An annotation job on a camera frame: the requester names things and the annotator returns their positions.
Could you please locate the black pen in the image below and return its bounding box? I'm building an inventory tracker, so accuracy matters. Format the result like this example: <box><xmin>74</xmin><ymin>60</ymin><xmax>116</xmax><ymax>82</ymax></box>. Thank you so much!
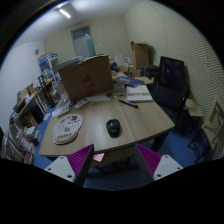
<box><xmin>118</xmin><ymin>99</ymin><xmax>139</xmax><ymax>109</ymax></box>

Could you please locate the pink sticky note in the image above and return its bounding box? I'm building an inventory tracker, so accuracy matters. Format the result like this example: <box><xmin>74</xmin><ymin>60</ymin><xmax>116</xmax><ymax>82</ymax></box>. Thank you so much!
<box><xmin>93</xmin><ymin>153</ymin><xmax>105</xmax><ymax>162</ymax></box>

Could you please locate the wooden chair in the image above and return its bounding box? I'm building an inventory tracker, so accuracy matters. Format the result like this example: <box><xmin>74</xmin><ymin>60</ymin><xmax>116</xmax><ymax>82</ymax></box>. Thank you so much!
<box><xmin>188</xmin><ymin>94</ymin><xmax>224</xmax><ymax>162</ymax></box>

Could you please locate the blue book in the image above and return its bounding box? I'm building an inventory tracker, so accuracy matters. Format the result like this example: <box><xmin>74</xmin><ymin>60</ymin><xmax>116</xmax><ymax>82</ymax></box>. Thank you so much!
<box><xmin>113</xmin><ymin>76</ymin><xmax>143</xmax><ymax>87</ymax></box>

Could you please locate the white book stack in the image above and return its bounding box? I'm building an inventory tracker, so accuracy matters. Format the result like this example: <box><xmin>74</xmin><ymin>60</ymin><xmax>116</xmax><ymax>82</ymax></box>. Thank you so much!
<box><xmin>127</xmin><ymin>85</ymin><xmax>153</xmax><ymax>102</ymax></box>

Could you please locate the ceiling light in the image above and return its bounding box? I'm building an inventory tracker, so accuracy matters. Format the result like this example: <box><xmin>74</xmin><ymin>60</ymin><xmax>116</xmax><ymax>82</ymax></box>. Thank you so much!
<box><xmin>59</xmin><ymin>9</ymin><xmax>71</xmax><ymax>19</ymax></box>

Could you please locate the black computer mouse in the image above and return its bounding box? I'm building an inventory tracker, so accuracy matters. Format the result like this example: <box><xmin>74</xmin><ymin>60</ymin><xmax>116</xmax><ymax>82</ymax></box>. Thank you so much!
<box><xmin>106</xmin><ymin>119</ymin><xmax>121</xmax><ymax>137</ymax></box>

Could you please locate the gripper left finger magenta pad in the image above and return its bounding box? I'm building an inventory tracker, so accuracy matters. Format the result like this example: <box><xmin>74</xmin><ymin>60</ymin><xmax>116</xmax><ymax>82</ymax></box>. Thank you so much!
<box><xmin>45</xmin><ymin>144</ymin><xmax>94</xmax><ymax>186</ymax></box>

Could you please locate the white paper sheet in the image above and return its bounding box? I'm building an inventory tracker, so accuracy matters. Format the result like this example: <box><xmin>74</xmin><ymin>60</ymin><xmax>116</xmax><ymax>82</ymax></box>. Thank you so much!
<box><xmin>52</xmin><ymin>102</ymin><xmax>69</xmax><ymax>117</ymax></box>

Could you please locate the cluttered shelf unit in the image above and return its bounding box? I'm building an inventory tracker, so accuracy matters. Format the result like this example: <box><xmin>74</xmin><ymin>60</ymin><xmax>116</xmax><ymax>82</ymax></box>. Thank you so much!
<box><xmin>1</xmin><ymin>53</ymin><xmax>60</xmax><ymax>165</ymax></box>

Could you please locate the door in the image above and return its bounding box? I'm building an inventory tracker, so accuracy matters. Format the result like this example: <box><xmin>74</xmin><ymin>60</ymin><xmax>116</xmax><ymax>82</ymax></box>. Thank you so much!
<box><xmin>71</xmin><ymin>26</ymin><xmax>95</xmax><ymax>57</ymax></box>

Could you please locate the black office chair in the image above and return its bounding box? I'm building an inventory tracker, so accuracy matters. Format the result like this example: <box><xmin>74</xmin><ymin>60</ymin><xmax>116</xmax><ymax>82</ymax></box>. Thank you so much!
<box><xmin>151</xmin><ymin>56</ymin><xmax>190</xmax><ymax>122</ymax></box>

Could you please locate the tall cardboard box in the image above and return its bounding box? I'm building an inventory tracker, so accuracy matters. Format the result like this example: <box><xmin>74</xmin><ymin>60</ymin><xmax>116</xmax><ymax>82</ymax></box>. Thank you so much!
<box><xmin>131</xmin><ymin>41</ymin><xmax>149</xmax><ymax>70</ymax></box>

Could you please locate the round cat mouse pad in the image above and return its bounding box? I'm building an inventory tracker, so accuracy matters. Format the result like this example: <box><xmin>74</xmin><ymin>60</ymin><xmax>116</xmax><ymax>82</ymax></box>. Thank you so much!
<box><xmin>53</xmin><ymin>114</ymin><xmax>83</xmax><ymax>144</ymax></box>

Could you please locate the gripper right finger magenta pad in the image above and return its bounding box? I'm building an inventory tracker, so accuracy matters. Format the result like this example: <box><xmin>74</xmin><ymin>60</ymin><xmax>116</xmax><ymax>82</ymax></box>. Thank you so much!
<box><xmin>134</xmin><ymin>144</ymin><xmax>182</xmax><ymax>182</ymax></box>

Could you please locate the white remote control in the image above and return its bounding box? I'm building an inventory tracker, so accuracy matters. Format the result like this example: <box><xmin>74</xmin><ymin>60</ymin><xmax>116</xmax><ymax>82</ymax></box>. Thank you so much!
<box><xmin>74</xmin><ymin>98</ymin><xmax>89</xmax><ymax>109</ymax></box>

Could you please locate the large cardboard box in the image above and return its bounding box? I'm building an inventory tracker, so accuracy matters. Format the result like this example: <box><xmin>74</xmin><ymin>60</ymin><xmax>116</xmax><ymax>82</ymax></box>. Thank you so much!
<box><xmin>60</xmin><ymin>56</ymin><xmax>113</xmax><ymax>101</ymax></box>

